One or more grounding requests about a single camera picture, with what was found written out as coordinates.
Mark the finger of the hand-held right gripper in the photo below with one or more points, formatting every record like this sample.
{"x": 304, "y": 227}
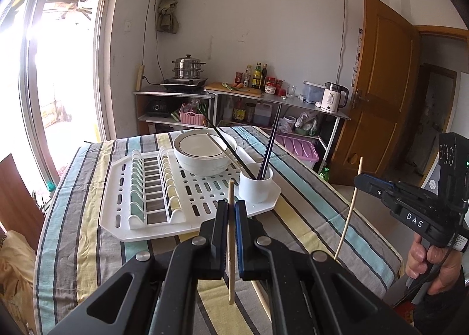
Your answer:
{"x": 368, "y": 180}
{"x": 381, "y": 195}

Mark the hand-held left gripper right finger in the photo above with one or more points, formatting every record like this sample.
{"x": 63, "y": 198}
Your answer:
{"x": 240, "y": 239}

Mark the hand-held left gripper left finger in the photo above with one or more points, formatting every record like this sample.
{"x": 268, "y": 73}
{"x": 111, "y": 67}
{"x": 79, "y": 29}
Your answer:
{"x": 220, "y": 247}

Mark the wooden chopstick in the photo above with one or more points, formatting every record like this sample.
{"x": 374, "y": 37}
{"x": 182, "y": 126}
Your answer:
{"x": 220, "y": 146}
{"x": 231, "y": 192}
{"x": 348, "y": 217}
{"x": 264, "y": 302}

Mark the white cup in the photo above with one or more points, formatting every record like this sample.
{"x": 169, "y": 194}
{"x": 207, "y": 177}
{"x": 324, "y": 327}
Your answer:
{"x": 254, "y": 190}

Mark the white ceramic bowl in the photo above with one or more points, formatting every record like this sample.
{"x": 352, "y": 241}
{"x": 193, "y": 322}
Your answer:
{"x": 199, "y": 147}
{"x": 198, "y": 168}

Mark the black chopstick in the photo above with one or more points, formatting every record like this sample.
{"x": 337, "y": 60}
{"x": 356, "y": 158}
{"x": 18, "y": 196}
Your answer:
{"x": 268, "y": 144}
{"x": 220, "y": 136}
{"x": 274, "y": 129}

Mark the person's right hand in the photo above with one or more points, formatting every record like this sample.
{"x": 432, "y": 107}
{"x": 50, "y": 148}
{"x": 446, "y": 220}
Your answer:
{"x": 439, "y": 265}

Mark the green plastic bottle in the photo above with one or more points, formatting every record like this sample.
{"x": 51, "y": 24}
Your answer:
{"x": 324, "y": 174}

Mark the striped tablecloth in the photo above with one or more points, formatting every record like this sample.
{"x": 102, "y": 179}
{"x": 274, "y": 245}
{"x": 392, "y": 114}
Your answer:
{"x": 322, "y": 210}

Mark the white plastic dish rack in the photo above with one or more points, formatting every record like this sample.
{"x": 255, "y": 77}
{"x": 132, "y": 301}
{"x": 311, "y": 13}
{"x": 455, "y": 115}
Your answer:
{"x": 205, "y": 192}

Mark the purple lid storage box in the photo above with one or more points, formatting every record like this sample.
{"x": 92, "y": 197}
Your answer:
{"x": 296, "y": 146}

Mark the wooden door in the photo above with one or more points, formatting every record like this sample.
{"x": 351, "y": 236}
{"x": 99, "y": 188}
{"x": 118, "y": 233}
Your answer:
{"x": 384, "y": 100}

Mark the plastic bag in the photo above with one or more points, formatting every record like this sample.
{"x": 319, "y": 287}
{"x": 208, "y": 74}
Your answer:
{"x": 306, "y": 124}

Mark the white electric kettle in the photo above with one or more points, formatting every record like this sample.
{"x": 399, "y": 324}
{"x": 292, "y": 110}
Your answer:
{"x": 334, "y": 97}

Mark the clear plastic container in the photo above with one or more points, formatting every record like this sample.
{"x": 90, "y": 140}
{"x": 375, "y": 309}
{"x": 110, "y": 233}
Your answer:
{"x": 313, "y": 92}

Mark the long metal shelf unit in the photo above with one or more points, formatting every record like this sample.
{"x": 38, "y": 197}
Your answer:
{"x": 293, "y": 100}

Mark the drinking glass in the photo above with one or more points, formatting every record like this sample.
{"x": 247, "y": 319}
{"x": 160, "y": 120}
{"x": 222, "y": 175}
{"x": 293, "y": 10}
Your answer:
{"x": 291, "y": 91}

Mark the white plastic jug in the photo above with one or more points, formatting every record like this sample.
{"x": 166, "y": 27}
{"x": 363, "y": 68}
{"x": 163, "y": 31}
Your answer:
{"x": 262, "y": 114}

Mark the red lid jar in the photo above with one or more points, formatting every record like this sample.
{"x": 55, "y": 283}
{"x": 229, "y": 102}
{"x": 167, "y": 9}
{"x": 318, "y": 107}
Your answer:
{"x": 280, "y": 88}
{"x": 270, "y": 86}

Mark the red sauce bottle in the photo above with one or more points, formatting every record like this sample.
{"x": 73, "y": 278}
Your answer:
{"x": 240, "y": 110}

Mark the clear plastic bottle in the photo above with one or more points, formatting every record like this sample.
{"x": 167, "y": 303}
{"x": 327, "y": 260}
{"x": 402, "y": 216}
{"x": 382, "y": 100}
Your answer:
{"x": 228, "y": 110}

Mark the pink plastic basket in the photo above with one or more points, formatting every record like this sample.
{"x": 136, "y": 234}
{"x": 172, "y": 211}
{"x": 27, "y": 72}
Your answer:
{"x": 192, "y": 118}

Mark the dark green glass bottle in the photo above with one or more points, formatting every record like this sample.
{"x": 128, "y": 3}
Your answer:
{"x": 264, "y": 77}

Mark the wooden cutting board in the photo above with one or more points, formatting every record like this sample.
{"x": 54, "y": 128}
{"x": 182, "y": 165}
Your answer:
{"x": 234, "y": 90}

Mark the yellow label oil bottle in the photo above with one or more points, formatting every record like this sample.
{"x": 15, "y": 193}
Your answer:
{"x": 257, "y": 77}

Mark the black kitchen appliance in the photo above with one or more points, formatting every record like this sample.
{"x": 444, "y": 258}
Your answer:
{"x": 157, "y": 107}

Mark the clear sauce bottle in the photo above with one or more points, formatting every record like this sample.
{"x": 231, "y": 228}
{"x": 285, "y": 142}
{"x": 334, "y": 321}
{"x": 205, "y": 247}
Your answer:
{"x": 248, "y": 77}

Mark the small red spice jar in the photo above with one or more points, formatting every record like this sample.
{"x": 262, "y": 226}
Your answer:
{"x": 239, "y": 79}

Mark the small metal shelf unit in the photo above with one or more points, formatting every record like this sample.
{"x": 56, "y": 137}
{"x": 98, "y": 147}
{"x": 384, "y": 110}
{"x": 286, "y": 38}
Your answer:
{"x": 165, "y": 93}

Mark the black induction cooker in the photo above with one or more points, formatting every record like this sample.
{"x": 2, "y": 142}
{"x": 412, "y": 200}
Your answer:
{"x": 183, "y": 83}

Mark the steel steamer pot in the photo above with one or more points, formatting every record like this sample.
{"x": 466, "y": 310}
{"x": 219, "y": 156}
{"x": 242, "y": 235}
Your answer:
{"x": 187, "y": 67}

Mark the wooden rolling pin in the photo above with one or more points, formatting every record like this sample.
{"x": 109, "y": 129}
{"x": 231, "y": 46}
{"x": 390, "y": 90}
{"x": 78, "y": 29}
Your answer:
{"x": 139, "y": 77}

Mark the tan cloth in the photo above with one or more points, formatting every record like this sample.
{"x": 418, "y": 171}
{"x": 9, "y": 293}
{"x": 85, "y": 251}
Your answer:
{"x": 14, "y": 265}

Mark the brown wooden chair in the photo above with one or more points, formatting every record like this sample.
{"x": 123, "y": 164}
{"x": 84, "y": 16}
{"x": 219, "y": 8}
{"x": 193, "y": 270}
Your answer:
{"x": 18, "y": 192}

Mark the sliding glass door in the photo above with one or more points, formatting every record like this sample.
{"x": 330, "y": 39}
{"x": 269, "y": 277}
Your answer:
{"x": 36, "y": 63}

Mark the wall calendar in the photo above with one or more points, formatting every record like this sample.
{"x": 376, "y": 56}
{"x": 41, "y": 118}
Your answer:
{"x": 358, "y": 60}

